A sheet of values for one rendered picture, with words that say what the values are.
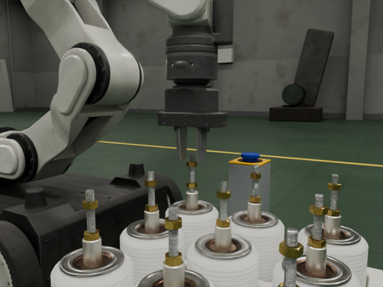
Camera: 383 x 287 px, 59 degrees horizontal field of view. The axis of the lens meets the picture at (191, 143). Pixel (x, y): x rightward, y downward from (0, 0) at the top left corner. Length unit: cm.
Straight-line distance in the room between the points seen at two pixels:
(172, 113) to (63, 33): 43
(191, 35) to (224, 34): 5
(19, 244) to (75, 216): 14
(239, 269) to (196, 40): 34
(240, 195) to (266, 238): 21
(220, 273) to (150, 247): 11
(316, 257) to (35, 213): 56
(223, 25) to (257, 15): 794
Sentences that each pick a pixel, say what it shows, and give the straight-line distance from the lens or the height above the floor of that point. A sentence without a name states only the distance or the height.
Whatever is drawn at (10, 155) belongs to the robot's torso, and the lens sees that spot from 103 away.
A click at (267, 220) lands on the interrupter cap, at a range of 57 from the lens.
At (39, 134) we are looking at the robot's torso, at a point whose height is 35.
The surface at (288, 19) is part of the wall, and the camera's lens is 828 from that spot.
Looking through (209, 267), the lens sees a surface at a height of 24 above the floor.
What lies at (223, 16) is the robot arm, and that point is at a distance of 58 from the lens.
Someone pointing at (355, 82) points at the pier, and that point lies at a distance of 762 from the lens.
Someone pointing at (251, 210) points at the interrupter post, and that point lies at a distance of 56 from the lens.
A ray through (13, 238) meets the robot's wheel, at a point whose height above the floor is 18.
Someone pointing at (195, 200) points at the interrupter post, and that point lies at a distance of 61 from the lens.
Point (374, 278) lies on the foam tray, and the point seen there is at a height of 18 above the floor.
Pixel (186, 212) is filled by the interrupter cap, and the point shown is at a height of 25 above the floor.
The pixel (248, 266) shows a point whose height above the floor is 24.
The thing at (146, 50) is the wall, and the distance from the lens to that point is 993.
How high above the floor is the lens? 45
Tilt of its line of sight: 8 degrees down
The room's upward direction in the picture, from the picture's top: straight up
